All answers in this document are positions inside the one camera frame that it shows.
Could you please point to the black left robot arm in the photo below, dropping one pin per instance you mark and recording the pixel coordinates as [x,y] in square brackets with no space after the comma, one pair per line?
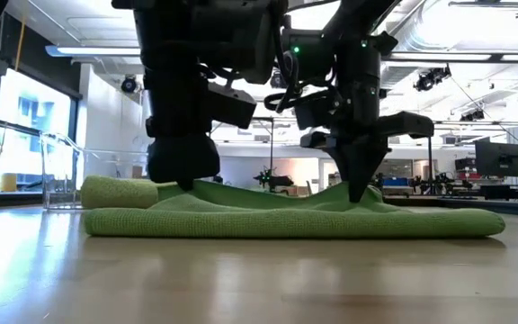
[173,54]

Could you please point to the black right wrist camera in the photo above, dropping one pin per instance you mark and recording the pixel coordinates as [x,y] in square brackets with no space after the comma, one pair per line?
[310,56]

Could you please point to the black track spotlight cluster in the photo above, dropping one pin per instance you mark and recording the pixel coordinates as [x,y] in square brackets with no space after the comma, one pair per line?
[432,77]
[472,115]

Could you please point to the black computer monitor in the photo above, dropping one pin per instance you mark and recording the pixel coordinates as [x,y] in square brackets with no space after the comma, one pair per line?
[499,159]

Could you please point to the blue crate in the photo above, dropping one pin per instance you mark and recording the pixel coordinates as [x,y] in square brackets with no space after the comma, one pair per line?
[393,182]

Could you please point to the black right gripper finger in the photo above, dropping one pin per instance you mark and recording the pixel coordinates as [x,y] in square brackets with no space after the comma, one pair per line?
[368,162]
[350,166]

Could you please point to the yellow bin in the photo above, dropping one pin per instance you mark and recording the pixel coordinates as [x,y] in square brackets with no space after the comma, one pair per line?
[8,183]

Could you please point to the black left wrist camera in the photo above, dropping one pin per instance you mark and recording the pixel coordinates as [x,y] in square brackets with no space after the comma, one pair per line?
[236,40]

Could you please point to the clear plastic basket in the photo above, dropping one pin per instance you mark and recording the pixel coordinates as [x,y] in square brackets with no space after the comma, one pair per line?
[61,180]

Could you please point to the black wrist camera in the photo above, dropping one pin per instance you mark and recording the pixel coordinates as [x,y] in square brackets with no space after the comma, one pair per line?
[236,40]
[310,56]

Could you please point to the small black distant robot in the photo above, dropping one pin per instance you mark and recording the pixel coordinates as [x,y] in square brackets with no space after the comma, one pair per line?
[272,179]

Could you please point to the lime green microfiber towel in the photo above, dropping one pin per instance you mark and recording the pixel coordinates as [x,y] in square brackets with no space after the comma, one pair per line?
[115,193]

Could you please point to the round black ceiling lamp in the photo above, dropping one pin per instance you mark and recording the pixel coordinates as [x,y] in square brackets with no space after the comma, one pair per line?
[129,84]
[277,82]

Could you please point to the red box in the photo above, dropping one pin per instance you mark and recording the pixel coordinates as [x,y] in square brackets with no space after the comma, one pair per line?
[468,176]

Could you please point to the black metal table frame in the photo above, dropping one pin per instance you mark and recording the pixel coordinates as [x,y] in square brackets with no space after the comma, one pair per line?
[271,148]
[430,166]

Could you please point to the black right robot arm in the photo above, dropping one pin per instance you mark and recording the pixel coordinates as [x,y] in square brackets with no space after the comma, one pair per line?
[358,67]

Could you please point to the ceiling light tube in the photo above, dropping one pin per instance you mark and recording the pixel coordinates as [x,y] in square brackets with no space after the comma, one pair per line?
[92,50]

